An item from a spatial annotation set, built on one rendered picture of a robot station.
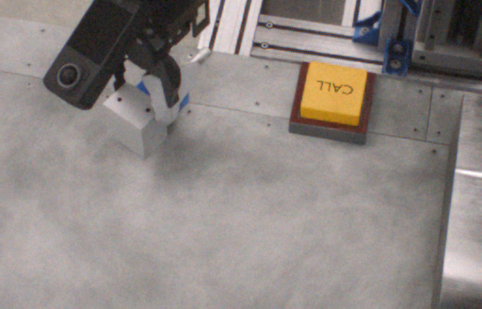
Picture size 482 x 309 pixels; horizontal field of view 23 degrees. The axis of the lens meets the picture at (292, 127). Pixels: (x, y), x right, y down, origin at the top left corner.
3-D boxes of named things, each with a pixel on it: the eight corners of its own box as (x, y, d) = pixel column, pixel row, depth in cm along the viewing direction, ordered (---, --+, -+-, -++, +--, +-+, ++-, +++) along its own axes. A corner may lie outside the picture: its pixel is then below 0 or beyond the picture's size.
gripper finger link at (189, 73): (219, 104, 117) (200, 37, 110) (181, 143, 114) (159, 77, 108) (196, 92, 119) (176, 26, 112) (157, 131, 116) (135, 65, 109)
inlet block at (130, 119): (190, 54, 126) (188, 22, 121) (226, 77, 124) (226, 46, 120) (107, 134, 120) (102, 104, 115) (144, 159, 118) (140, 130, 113)
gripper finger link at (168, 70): (191, 105, 111) (170, 37, 104) (181, 115, 110) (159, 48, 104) (154, 87, 113) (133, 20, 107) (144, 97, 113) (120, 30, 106)
